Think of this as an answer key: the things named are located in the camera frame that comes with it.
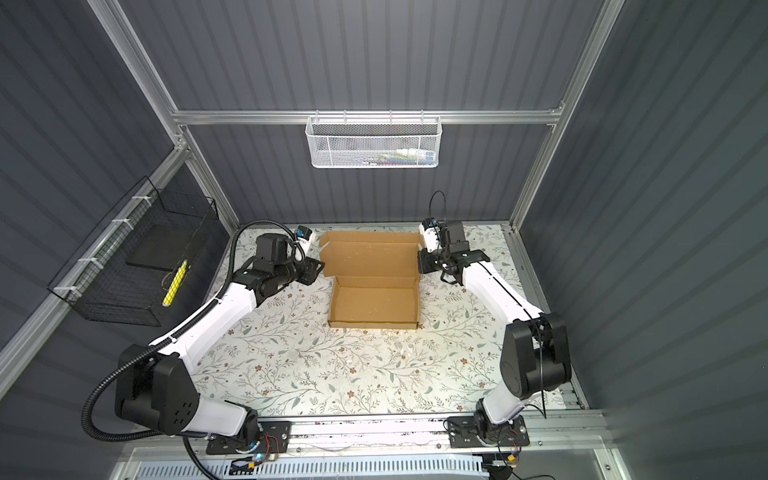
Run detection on brown cardboard box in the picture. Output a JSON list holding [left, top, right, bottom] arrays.
[[319, 231, 422, 330]]

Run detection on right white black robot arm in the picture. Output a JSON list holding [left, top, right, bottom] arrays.
[[417, 217, 572, 430]]

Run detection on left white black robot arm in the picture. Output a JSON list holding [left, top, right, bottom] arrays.
[[114, 226, 324, 445]]

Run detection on yellow green striped tool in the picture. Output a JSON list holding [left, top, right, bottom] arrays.
[[161, 260, 189, 308]]

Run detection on black foam pad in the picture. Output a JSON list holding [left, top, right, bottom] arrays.
[[126, 225, 206, 272]]

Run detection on markers in white basket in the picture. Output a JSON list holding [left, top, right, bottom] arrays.
[[354, 148, 438, 167]]

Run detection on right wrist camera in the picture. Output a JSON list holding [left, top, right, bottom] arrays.
[[419, 217, 442, 253]]

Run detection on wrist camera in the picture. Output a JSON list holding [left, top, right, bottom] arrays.
[[419, 217, 442, 253], [295, 225, 316, 255]]

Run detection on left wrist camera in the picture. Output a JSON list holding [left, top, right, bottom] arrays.
[[295, 225, 316, 255]]

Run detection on left black corrugated cable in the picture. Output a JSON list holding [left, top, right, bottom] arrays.
[[80, 220, 301, 480]]

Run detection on black wire basket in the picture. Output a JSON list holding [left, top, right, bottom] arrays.
[[48, 183, 227, 327]]

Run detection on white wire mesh basket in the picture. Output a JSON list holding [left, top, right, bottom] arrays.
[[305, 116, 443, 169]]

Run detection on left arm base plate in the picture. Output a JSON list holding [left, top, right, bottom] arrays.
[[205, 421, 292, 455]]

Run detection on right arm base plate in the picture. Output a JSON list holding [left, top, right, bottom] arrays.
[[443, 415, 530, 449]]

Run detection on white perforated cable tray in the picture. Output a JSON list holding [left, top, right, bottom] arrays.
[[134, 454, 490, 480]]

